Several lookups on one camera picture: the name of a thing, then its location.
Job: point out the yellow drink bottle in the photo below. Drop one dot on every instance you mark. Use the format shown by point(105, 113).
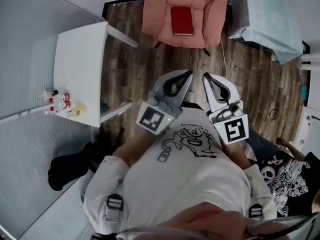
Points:
point(77, 110)

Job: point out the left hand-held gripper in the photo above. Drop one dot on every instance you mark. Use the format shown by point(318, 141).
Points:
point(152, 117)

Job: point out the ribbed glass partition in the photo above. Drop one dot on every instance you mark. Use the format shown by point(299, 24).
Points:
point(25, 59)

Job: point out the person's right forearm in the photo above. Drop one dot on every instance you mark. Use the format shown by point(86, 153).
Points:
point(236, 156)

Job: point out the person's black trousers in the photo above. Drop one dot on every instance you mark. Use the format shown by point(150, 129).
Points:
point(192, 106)

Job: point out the person's white shoe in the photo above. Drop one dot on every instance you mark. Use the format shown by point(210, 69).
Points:
point(190, 96)

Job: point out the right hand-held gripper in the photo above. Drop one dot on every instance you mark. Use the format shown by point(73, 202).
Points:
point(233, 130)

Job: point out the red hardcover book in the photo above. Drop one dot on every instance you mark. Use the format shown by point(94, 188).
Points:
point(182, 21)

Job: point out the person's left forearm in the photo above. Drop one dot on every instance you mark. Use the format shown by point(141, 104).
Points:
point(135, 149)

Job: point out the person's white printed t-shirt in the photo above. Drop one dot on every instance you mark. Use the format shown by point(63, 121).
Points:
point(187, 184)

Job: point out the small teal item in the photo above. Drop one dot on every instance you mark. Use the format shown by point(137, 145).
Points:
point(304, 95)

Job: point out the red label clear bottle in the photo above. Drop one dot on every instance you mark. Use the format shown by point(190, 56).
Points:
point(67, 104)
point(65, 95)

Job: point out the pink padded armchair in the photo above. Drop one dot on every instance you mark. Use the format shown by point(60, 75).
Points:
point(155, 14)

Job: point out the black bag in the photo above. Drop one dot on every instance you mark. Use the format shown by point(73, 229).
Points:
point(67, 164)

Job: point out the person's face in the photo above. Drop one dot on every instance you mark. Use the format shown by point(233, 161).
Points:
point(207, 216)

